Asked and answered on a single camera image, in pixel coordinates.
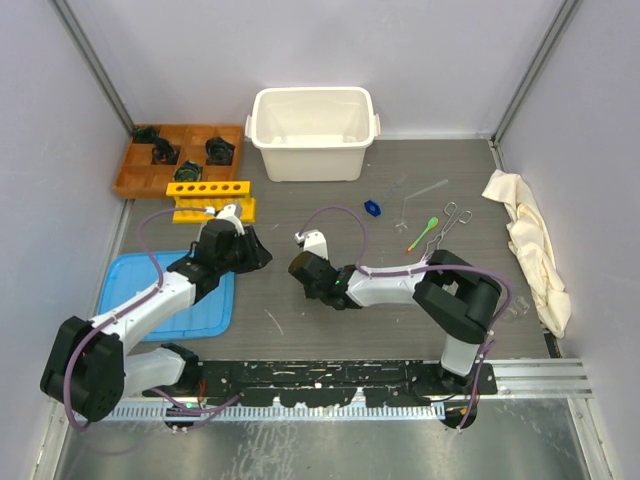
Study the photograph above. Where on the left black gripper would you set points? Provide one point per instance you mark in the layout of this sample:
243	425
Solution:
256	255

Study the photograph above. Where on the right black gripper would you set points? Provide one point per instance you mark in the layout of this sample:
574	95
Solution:
310	292

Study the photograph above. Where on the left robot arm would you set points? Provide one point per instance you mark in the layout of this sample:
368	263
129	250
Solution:
125	325

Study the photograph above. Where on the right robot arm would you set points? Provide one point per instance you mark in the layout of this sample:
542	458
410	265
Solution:
457	296

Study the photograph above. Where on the yellow test tube rack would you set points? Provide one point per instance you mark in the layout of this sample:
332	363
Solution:
191	198

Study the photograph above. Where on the blue hexagonal cap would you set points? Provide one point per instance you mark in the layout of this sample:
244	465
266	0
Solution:
372	207

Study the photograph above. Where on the rolled tie yellow floral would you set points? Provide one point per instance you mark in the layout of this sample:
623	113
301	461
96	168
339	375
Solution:
188	172

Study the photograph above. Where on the rolled tie brown blue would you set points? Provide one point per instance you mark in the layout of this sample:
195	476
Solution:
219	152

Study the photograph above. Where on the white plastic bin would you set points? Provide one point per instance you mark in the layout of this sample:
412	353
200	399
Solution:
313	134

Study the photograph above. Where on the green rainbow spoon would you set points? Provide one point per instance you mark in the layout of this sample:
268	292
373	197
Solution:
431	224

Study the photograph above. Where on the blue plastic tray lid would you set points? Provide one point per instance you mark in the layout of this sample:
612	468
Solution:
130	273

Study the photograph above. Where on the rolled tie orange pattern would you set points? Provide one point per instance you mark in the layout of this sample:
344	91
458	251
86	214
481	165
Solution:
163	152

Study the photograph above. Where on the wooden compartment tray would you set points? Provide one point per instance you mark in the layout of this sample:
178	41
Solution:
138	177

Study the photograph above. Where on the metal crucible tongs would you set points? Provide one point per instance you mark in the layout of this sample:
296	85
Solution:
453	216

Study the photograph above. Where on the rolled tie dark green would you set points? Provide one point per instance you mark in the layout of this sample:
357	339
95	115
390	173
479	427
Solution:
144	134

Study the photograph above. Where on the cream cloth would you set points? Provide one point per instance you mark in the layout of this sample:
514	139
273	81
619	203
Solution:
530	242

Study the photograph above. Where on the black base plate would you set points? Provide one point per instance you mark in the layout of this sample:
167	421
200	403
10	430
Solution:
394	383

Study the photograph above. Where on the aluminium rail frame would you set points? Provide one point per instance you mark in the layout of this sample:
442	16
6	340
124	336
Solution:
547	378

